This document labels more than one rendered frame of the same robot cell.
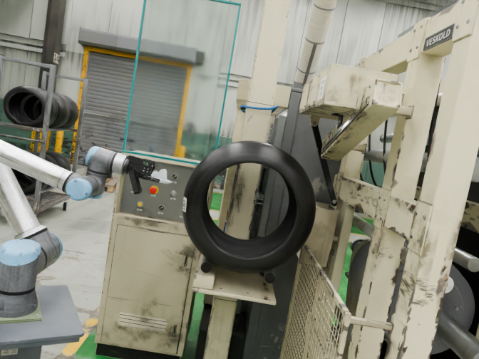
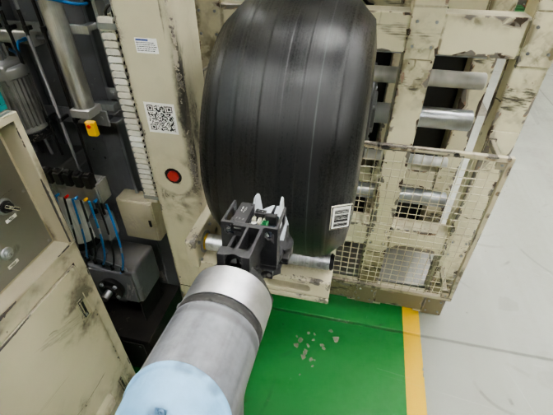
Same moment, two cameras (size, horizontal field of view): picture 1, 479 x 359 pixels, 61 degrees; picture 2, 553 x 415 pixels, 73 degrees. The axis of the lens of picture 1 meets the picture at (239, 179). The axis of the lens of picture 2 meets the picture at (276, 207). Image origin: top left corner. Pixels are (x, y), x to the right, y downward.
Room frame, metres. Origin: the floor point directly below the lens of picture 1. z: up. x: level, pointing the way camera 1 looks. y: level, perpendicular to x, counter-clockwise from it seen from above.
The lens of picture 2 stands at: (1.69, 0.75, 1.60)
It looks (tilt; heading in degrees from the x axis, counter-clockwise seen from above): 38 degrees down; 284
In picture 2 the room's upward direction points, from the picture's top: straight up
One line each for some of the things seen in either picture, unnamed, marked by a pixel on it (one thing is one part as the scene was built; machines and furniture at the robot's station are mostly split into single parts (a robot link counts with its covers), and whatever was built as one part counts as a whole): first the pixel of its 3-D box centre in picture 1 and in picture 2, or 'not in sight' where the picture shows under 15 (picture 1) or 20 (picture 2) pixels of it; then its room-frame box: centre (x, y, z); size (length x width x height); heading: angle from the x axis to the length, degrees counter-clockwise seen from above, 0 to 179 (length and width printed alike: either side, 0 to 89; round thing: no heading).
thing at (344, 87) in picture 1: (339, 97); not in sight; (1.77, -0.36, 1.71); 0.61 x 0.25 x 0.15; 1
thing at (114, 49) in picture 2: not in sight; (138, 120); (2.23, 0.00, 1.19); 0.05 x 0.04 x 0.48; 91
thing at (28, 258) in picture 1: (19, 263); not in sight; (1.64, 0.84, 0.80); 0.17 x 0.15 x 0.18; 0
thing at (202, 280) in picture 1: (207, 268); (265, 268); (1.89, 0.08, 0.83); 0.36 x 0.09 x 0.06; 1
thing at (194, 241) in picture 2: not in sight; (219, 208); (2.07, -0.06, 0.90); 0.40 x 0.03 x 0.10; 91
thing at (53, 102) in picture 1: (39, 142); not in sight; (5.29, 2.63, 0.96); 1.36 x 0.71 x 1.92; 1
